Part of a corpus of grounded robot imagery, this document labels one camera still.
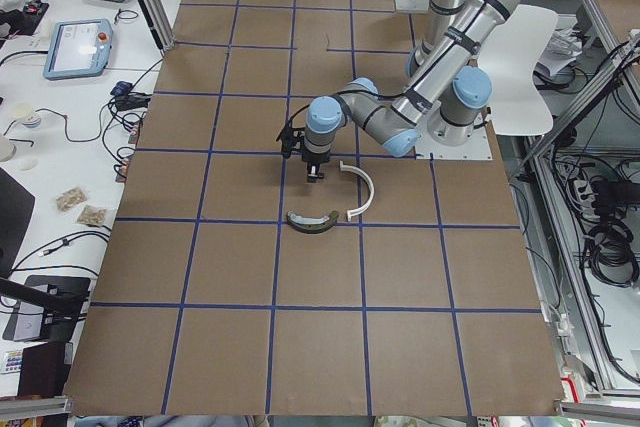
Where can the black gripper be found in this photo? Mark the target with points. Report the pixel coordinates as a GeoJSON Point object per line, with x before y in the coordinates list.
{"type": "Point", "coordinates": [314, 159]}

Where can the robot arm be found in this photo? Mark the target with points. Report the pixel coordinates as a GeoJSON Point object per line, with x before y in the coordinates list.
{"type": "Point", "coordinates": [439, 76]}

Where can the grey brake shoe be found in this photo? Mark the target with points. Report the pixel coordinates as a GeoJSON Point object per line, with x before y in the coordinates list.
{"type": "Point", "coordinates": [309, 225]}

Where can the white chair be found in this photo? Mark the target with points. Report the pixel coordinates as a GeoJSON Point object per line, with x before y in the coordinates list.
{"type": "Point", "coordinates": [509, 56]}

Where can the bag of small parts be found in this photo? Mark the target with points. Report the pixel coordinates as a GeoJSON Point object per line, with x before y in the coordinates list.
{"type": "Point", "coordinates": [70, 198]}
{"type": "Point", "coordinates": [92, 216]}

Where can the near teach pendant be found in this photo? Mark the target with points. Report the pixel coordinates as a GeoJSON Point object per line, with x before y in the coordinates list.
{"type": "Point", "coordinates": [78, 49]}

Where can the black monitor stand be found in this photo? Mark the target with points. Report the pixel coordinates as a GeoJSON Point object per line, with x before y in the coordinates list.
{"type": "Point", "coordinates": [48, 307]}

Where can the paper cup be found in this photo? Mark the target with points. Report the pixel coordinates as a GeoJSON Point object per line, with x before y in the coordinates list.
{"type": "Point", "coordinates": [26, 115]}

